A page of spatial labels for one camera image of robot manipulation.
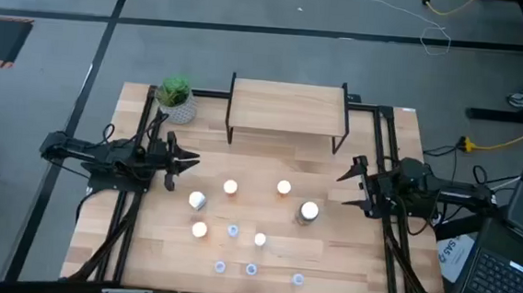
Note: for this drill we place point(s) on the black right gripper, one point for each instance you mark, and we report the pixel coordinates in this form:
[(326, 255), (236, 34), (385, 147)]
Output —
[(378, 189)]

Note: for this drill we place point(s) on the small clear vial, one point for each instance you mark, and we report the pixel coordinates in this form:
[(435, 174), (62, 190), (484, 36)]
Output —
[(251, 269), (233, 230), (220, 267)]

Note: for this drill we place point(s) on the black laptop keyboard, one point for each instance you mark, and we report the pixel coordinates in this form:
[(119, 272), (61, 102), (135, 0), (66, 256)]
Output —
[(506, 279)]

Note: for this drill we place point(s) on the white printed paper sheet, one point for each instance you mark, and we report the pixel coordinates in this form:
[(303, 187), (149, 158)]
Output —
[(454, 259)]

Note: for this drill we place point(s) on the orange medicine bottle white cap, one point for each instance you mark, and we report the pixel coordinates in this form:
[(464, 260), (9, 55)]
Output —
[(199, 229), (230, 187), (284, 187)]

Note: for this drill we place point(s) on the black aluminium table frame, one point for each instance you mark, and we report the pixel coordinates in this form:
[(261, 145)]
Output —
[(366, 107)]

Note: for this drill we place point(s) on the small bottle white cap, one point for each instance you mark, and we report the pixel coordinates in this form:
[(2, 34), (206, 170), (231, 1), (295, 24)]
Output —
[(260, 239)]

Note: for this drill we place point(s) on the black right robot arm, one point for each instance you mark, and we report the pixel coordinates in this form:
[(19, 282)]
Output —
[(447, 189)]

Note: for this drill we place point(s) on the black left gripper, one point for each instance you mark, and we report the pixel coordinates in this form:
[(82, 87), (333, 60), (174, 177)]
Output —
[(164, 158)]

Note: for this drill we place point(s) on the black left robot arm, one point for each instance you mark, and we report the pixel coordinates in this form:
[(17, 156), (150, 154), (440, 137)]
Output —
[(104, 154)]

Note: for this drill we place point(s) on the black desk frame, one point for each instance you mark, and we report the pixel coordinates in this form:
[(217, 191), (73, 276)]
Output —
[(499, 115)]

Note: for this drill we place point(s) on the wooden shelf black metal legs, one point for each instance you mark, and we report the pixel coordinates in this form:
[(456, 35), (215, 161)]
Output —
[(287, 107)]

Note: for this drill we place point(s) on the grey triangle-patterned plant pot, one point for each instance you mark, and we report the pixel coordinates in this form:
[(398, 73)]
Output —
[(181, 113)]

